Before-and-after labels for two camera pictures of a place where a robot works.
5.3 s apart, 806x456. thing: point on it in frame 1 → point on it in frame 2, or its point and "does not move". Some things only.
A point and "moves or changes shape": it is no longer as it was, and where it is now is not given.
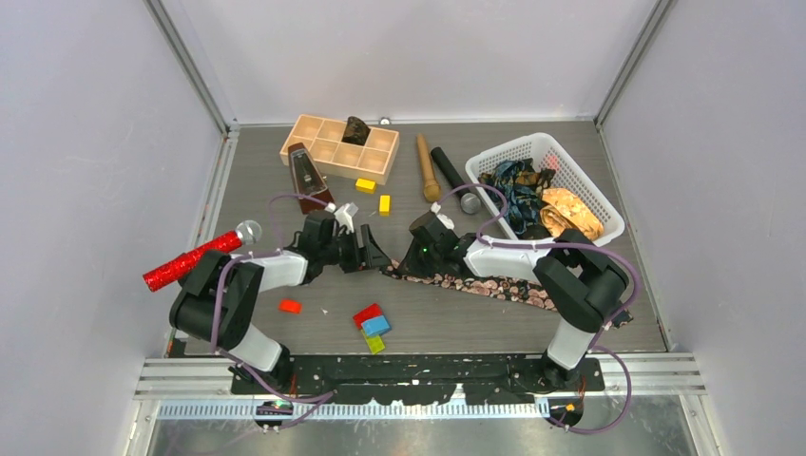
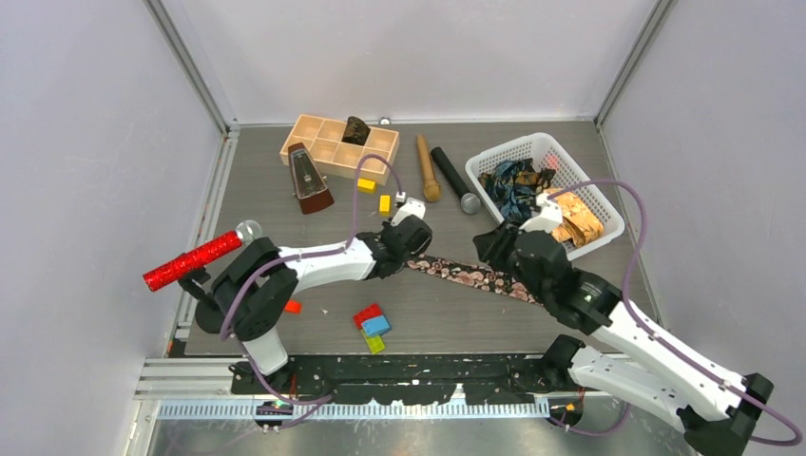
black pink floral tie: x=527 y=290 moves or changes shape
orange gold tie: x=563 y=211 does not move
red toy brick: x=371 y=312 does not move
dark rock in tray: x=355 y=131 does not move
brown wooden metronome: x=308 y=180 does not move
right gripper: x=412 y=263 → x=492 y=245
